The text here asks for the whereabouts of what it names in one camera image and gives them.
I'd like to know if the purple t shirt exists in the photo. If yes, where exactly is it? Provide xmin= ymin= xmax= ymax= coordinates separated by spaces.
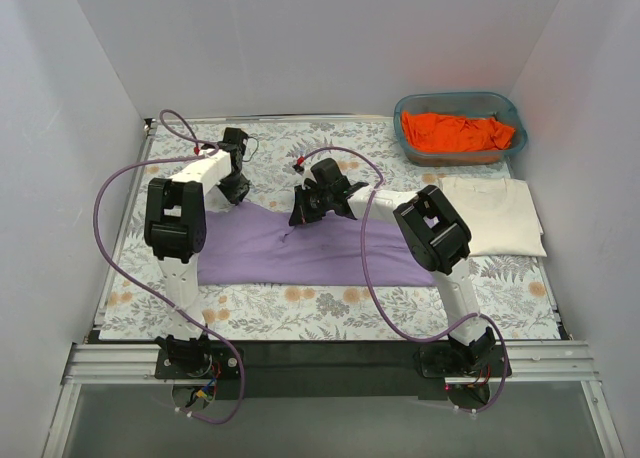
xmin=197 ymin=203 xmax=435 ymax=287

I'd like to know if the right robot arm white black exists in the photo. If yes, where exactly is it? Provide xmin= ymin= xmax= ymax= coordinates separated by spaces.
xmin=289 ymin=158 xmax=510 ymax=378

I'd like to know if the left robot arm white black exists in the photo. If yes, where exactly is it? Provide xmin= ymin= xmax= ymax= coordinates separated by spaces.
xmin=144 ymin=128 xmax=250 ymax=378

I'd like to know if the orange t shirt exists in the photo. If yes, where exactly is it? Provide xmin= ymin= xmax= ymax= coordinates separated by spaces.
xmin=401 ymin=111 xmax=516 ymax=153

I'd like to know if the teal plastic basket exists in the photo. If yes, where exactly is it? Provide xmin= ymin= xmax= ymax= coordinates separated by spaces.
xmin=393 ymin=92 xmax=527 ymax=166

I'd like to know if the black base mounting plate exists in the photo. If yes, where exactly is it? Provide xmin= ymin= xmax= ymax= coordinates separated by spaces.
xmin=154 ymin=336 xmax=512 ymax=400

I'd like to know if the folded white t shirt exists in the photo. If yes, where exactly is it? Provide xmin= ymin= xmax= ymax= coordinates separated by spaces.
xmin=440 ymin=177 xmax=547 ymax=257

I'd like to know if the floral table cloth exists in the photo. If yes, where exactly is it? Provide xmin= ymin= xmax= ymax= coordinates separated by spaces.
xmin=96 ymin=118 xmax=560 ymax=341

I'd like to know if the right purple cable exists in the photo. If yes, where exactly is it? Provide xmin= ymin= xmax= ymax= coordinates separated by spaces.
xmin=292 ymin=147 xmax=511 ymax=415

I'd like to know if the purple cable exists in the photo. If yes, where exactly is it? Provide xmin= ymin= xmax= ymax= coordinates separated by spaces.
xmin=292 ymin=147 xmax=511 ymax=415
xmin=92 ymin=108 xmax=246 ymax=424

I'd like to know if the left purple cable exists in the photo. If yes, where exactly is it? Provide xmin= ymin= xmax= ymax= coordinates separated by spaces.
xmin=92 ymin=108 xmax=246 ymax=424

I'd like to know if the aluminium frame rail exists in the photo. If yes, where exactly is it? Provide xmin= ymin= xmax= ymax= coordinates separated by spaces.
xmin=44 ymin=340 xmax=623 ymax=457

